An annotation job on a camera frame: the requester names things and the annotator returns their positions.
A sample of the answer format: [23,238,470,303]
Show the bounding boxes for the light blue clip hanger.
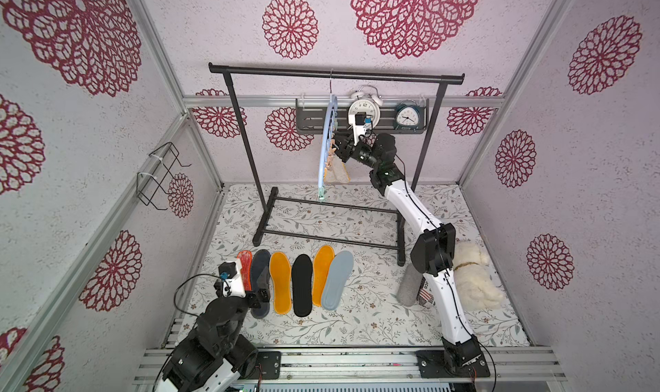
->
[317,72,339,202]

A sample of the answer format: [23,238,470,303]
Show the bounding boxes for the orange yellow insole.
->
[269,252,292,315]

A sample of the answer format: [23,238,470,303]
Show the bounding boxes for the dark grey felt insole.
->
[250,249,271,319]

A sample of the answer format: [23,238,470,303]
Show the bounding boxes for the red translucent gel insole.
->
[237,250,253,292]

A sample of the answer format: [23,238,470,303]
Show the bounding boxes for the white dotted foam insole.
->
[291,254,313,317]

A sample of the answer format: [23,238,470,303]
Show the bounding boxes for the yellow-edged grey felt insole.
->
[312,245,335,307]

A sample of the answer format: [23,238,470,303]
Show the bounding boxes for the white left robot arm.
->
[152,289,270,391]

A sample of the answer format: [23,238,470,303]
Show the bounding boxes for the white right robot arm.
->
[332,134,491,380]

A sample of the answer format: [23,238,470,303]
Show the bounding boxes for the white twin-bell alarm clock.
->
[347,84,383,130]

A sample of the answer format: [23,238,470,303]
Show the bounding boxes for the small green alarm clock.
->
[394,103,421,130]

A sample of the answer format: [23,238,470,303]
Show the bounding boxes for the black metal clothes rack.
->
[208,63,465,266]

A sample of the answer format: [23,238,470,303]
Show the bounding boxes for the grey felt roll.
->
[396,263,424,307]

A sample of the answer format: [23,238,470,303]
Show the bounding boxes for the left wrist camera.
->
[214,260,247,298]

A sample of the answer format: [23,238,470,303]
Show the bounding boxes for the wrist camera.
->
[214,260,247,298]
[348,112,371,145]

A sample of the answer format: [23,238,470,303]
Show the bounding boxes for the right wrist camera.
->
[348,112,371,145]

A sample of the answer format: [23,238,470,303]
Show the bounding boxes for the black wire wall basket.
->
[135,141,190,211]

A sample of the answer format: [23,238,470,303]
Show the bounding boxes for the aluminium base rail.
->
[132,345,568,392]

